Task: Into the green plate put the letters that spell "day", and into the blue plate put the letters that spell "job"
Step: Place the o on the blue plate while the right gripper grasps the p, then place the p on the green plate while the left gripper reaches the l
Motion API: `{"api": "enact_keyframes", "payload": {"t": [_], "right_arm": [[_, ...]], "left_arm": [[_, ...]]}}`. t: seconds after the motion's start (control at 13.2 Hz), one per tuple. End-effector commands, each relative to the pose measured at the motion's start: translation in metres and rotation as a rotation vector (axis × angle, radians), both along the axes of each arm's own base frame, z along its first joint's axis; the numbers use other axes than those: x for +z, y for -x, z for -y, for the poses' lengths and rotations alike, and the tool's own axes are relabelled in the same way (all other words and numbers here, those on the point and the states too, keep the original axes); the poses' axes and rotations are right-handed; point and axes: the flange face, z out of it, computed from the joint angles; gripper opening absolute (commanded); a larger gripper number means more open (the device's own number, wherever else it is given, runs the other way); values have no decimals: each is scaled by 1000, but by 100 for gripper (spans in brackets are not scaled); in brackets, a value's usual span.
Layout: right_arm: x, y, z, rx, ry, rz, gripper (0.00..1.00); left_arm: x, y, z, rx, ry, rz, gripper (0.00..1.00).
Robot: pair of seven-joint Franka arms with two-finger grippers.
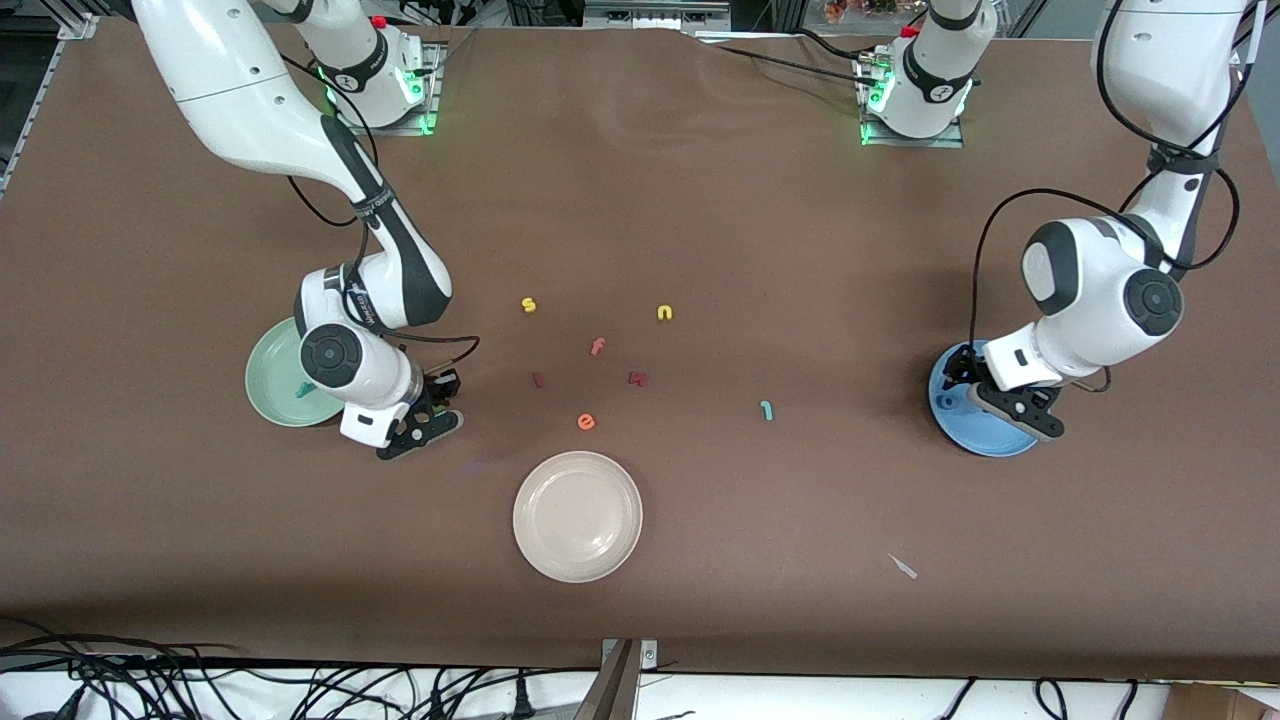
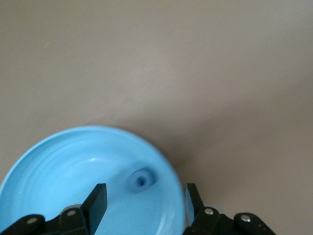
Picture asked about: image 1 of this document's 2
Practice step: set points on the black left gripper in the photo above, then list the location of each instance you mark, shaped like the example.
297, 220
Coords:
961, 367

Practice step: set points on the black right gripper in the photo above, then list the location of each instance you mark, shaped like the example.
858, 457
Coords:
441, 387

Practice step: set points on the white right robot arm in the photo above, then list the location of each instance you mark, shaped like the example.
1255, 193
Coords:
350, 360

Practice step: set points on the blue plate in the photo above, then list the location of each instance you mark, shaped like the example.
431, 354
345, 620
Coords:
960, 425

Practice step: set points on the green plate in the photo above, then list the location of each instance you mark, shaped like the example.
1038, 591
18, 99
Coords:
275, 385

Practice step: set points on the beige plate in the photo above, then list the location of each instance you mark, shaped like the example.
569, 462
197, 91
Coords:
577, 517

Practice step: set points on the white paper scrap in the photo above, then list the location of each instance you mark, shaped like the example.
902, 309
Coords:
904, 567

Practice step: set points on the cardboard box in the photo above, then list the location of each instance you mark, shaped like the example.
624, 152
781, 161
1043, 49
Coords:
1225, 702

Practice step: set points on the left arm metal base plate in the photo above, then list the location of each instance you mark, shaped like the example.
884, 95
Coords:
910, 141

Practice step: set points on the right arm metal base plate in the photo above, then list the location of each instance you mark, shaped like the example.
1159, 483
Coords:
385, 125

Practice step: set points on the metal table bracket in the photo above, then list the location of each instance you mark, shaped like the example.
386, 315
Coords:
615, 685

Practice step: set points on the aluminium frame profile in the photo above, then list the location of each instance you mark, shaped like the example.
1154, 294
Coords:
655, 14

